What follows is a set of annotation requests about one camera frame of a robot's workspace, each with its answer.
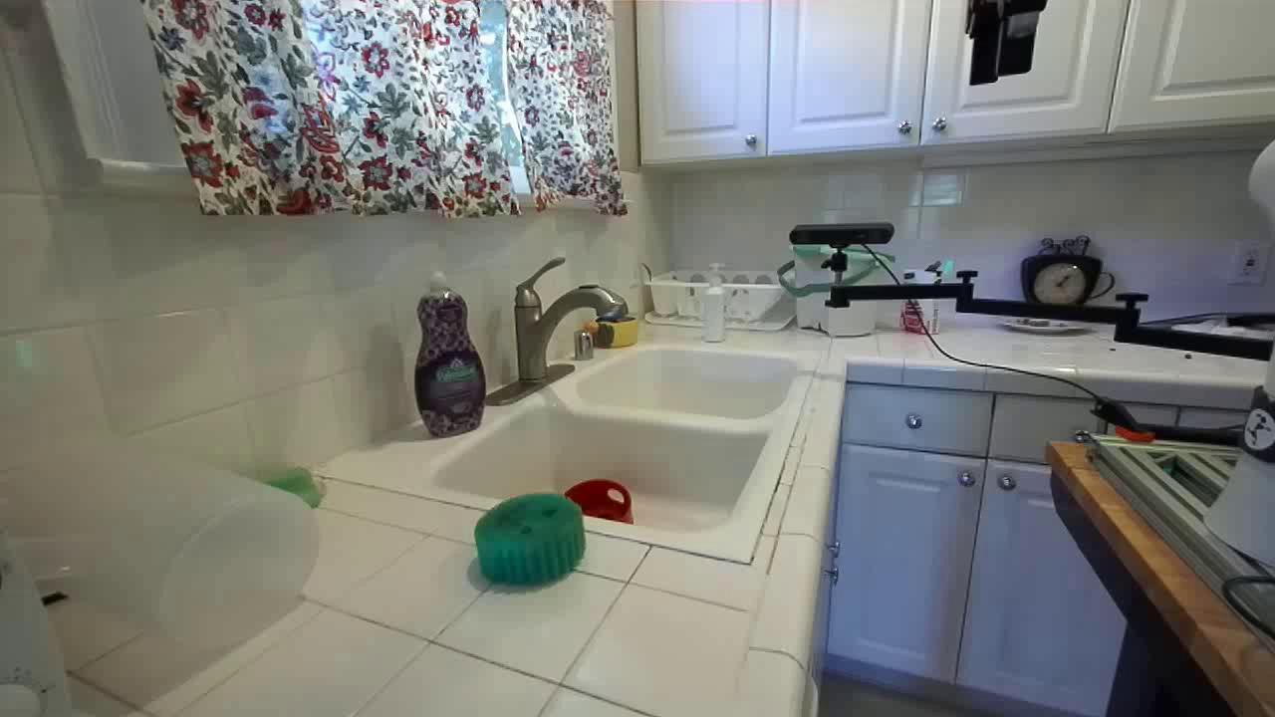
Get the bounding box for white lower cabinets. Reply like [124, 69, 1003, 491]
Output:
[825, 382, 1225, 717]

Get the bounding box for white hand soap dispenser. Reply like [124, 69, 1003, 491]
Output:
[701, 262, 726, 343]

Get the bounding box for black camera on stand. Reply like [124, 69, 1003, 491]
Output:
[788, 222, 898, 247]

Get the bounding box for white dish rack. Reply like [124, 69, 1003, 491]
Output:
[644, 270, 786, 324]

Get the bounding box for white upper cabinets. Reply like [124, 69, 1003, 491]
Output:
[636, 0, 1275, 166]

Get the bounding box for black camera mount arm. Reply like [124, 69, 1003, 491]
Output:
[819, 243, 1272, 363]

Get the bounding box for red cup in sink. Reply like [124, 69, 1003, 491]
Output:
[564, 477, 634, 523]

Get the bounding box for purple dish soap bottle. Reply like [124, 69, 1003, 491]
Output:
[416, 270, 487, 437]

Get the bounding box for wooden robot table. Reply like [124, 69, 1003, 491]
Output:
[1047, 442, 1275, 717]

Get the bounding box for black alarm clock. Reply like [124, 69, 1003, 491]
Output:
[1019, 236, 1117, 305]

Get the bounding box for yellow sponge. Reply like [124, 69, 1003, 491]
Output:
[595, 324, 640, 352]

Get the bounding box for white paper towel roll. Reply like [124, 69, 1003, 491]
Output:
[0, 442, 319, 649]

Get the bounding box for white cabinets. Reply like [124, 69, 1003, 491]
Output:
[825, 382, 1225, 717]
[636, 0, 1275, 166]

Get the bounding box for white double sink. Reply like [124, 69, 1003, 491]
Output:
[321, 343, 814, 562]

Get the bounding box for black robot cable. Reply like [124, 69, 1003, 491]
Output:
[849, 243, 1132, 432]

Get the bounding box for brushed metal kitchen faucet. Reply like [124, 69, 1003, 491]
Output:
[487, 262, 628, 408]

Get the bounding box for floral window curtain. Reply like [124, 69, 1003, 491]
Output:
[139, 0, 626, 218]

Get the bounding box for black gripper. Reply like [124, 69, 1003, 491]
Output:
[966, 0, 1047, 85]

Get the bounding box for green round scrubber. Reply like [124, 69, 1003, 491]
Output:
[474, 495, 587, 584]

